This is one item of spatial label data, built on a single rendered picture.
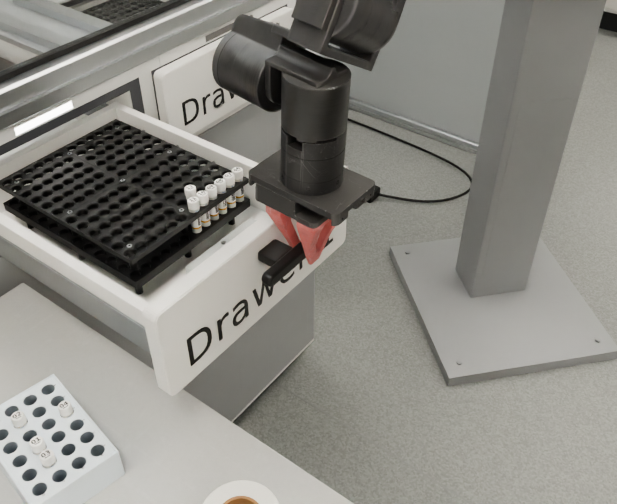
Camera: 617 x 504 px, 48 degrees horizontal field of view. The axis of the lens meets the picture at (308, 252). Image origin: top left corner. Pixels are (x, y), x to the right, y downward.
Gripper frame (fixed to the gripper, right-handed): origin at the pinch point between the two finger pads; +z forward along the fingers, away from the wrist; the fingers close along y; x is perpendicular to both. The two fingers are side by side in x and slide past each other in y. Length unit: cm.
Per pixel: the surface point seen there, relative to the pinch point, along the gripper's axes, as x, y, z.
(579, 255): -131, -6, 88
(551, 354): -87, -14, 85
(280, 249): 2.7, 1.4, -1.4
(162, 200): 3.0, 17.5, 0.3
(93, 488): 26.5, 4.0, 12.9
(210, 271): 10.4, 3.3, -3.0
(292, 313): -44, 34, 67
